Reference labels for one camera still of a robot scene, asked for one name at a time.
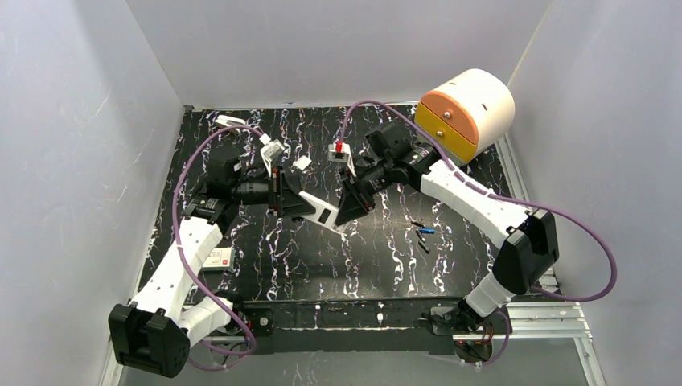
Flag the white remote control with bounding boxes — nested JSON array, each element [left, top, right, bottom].
[[299, 191, 350, 234]]

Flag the white remote battery cover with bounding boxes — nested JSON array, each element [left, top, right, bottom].
[[293, 155, 312, 171]]

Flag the black green battery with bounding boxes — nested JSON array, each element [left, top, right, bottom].
[[418, 241, 430, 254]]

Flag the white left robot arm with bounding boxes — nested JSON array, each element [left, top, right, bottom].
[[108, 158, 316, 378]]

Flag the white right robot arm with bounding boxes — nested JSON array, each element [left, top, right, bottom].
[[335, 121, 559, 331]]

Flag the white battery box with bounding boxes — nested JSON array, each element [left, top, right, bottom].
[[203, 247, 236, 273]]

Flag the round orange drawer cabinet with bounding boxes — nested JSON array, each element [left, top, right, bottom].
[[414, 68, 516, 166]]

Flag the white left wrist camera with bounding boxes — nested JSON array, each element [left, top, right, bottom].
[[259, 133, 285, 175]]

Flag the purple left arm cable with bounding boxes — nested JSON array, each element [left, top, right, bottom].
[[171, 125, 265, 372]]

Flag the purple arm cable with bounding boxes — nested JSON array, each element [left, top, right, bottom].
[[339, 99, 618, 367], [171, 125, 265, 372]]

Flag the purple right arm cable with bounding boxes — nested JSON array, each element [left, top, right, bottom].
[[339, 99, 618, 367]]

